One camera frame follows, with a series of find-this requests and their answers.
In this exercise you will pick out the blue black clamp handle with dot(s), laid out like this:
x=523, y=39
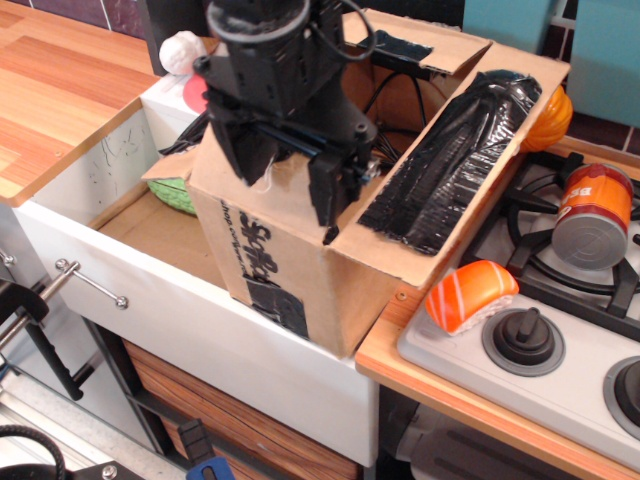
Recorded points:
x=205, y=464

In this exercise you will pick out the metal clamp with black handle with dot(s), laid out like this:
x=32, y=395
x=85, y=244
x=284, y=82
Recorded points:
x=25, y=308

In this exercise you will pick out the taped cardboard box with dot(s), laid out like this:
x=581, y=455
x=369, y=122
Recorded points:
x=451, y=111

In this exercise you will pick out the right black stove knob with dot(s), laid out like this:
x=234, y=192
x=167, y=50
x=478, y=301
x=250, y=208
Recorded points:
x=621, y=394

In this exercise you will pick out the orange toy pumpkin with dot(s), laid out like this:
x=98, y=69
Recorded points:
x=552, y=124

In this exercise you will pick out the white toy stove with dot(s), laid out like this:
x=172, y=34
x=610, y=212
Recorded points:
x=568, y=401

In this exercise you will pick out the left black stove knob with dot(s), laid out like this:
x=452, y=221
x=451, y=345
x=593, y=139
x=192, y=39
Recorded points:
x=523, y=342

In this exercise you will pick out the white foam ball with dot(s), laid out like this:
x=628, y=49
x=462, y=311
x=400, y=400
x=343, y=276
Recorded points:
x=178, y=52

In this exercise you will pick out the black stove grate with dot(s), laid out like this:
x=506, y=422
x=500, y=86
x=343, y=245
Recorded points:
x=517, y=235

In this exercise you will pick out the red plastic plate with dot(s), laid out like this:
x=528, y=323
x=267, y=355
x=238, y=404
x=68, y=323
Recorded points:
x=194, y=94

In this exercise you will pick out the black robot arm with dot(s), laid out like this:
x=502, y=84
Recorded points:
x=235, y=16

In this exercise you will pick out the orange soup can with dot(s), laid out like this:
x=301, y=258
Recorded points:
x=592, y=225

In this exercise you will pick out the black stove knob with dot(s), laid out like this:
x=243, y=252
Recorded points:
x=621, y=394
x=523, y=342

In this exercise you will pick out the green bowl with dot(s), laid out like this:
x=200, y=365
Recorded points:
x=173, y=193

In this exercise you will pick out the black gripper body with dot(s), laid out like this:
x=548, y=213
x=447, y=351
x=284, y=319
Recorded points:
x=290, y=76

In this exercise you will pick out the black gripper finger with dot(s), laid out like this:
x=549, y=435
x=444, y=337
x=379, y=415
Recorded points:
x=250, y=148
x=334, y=186

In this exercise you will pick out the salmon sushi toy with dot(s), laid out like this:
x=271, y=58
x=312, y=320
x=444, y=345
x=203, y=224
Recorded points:
x=469, y=295

